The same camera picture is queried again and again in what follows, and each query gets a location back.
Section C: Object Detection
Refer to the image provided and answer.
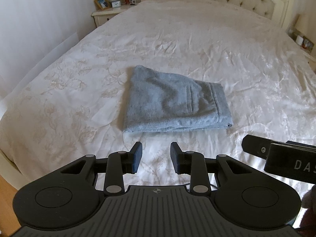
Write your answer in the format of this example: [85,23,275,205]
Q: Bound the bed with white floral bedspread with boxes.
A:
[0,0,316,194]

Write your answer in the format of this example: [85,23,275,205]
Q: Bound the light blue pants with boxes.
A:
[123,65,234,133]

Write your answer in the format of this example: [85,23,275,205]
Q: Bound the person's right forearm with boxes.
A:
[302,184,316,209]

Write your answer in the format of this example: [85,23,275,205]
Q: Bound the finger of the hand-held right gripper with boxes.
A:
[242,135,272,160]

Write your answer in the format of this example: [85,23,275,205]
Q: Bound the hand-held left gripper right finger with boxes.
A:
[170,142,256,196]

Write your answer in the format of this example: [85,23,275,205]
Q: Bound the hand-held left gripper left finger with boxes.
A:
[60,142,143,197]

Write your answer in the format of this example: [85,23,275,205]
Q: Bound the wooden photo frame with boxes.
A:
[94,0,111,11]

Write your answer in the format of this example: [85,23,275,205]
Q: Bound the cream nightstand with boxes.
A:
[91,3,136,28]

